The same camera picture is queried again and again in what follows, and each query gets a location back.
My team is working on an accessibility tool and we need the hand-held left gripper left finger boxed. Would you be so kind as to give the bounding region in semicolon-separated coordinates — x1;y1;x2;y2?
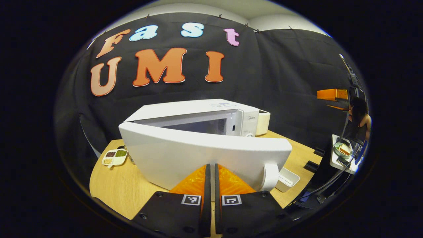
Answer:
132;164;212;238

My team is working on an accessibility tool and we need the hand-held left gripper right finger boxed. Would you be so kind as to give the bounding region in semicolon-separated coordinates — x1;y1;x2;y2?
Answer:
214;164;293;238

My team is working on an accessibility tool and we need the white microwave oven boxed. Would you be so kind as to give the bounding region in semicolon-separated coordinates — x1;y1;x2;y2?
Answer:
118;99;293;192

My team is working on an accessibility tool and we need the black backdrop cloth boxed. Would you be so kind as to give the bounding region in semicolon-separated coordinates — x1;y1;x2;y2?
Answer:
55;13;367;199

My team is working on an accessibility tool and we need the green rimmed bowl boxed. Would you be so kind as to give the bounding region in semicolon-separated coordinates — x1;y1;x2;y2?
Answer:
333;141;353;160

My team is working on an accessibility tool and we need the white side table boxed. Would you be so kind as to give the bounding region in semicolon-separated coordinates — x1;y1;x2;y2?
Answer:
329;134;364;175

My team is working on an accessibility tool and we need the white toaster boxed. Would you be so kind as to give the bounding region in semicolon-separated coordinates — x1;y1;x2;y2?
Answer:
255;110;271;136

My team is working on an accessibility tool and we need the white rectangular tray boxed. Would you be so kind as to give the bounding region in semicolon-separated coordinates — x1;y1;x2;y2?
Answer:
275;167;300;193

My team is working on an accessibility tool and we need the white divided grain plate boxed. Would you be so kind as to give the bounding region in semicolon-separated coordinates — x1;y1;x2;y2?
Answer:
101;149;128;168

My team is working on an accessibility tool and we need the black cable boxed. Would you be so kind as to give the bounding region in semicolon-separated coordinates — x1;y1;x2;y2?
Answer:
291;144;362;207

